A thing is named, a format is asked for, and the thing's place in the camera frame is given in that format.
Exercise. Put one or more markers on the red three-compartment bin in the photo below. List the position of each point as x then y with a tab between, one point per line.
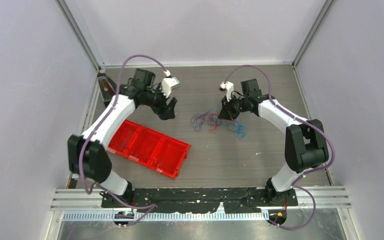
149	148

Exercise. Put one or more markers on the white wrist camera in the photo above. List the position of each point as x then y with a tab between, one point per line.
169	83
227	87

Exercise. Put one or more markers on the black wedge stand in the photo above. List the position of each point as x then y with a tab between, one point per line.
107	88

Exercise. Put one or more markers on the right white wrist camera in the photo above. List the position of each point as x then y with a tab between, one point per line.
227	87

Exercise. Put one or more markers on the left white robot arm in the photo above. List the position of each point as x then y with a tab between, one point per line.
87	153

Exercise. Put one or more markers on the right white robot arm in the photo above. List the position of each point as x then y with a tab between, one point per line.
305	147

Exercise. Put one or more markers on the slotted cable duct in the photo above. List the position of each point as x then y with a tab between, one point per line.
130	216

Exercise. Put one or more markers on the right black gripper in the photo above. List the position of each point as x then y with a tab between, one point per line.
227	113

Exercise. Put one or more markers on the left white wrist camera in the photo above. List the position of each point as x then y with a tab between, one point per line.
169	83

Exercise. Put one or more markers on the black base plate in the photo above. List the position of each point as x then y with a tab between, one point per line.
207	200

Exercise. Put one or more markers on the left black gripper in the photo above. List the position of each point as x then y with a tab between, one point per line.
169	113

